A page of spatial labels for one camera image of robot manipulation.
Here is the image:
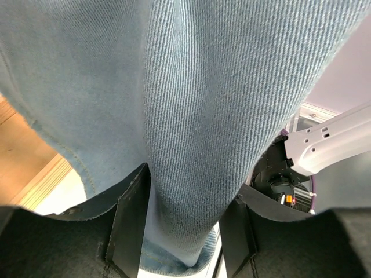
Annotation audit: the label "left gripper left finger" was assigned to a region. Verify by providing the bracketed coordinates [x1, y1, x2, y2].
[37, 163, 151, 277]

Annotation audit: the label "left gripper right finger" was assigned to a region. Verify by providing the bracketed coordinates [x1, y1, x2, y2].
[219, 185, 311, 277]

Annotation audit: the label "light blue denim skirt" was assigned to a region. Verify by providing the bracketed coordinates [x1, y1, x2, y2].
[1, 1, 370, 276]

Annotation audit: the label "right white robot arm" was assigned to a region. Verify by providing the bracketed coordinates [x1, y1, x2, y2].
[246, 103, 370, 215]

